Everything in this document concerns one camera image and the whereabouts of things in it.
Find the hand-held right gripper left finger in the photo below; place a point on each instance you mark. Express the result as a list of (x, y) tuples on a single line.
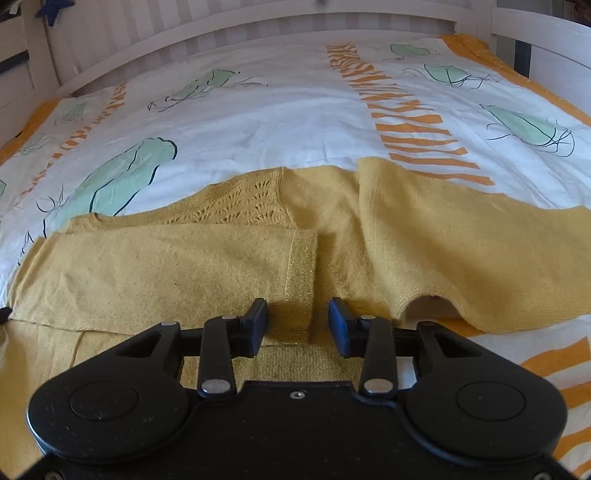
[(258, 323)]

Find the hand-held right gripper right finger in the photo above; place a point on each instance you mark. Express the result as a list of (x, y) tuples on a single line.
[(338, 330)]

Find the yellow knit sweater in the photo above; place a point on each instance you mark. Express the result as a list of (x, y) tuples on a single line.
[(415, 240)]

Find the white printed bed blanket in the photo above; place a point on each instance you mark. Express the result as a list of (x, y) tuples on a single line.
[(277, 124)]

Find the blue star decoration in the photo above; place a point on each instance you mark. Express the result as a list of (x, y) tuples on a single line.
[(54, 8)]

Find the white wooden bed frame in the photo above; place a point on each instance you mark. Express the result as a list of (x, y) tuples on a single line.
[(258, 23)]

